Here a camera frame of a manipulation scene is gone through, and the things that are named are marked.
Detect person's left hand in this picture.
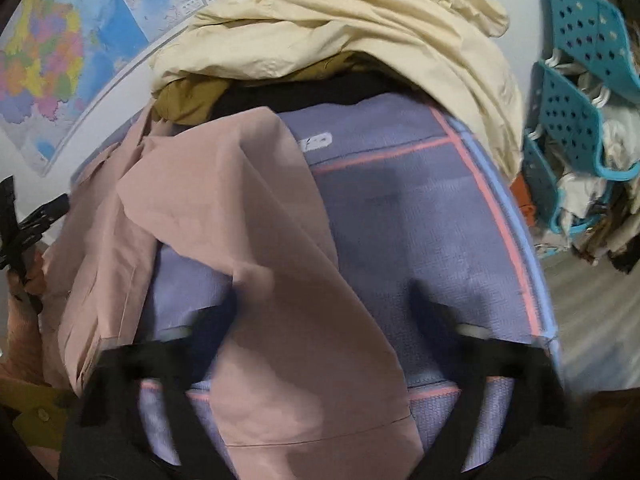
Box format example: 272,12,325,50
1,250,50,387

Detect colourful wall map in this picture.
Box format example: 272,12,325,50
1,0,149,176

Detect cream beige garment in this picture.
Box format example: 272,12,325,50
151,0,524,179

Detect teal plastic storage rack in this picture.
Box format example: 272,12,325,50
523,0,639,235

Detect olive brown garment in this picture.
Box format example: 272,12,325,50
152,52,402,126

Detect clothes in teal rack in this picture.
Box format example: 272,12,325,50
522,62,639,243

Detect purple plaid bed sheet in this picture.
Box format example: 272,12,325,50
69,91,564,476

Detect dusty pink zip jacket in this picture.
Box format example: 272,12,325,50
41,107,423,479

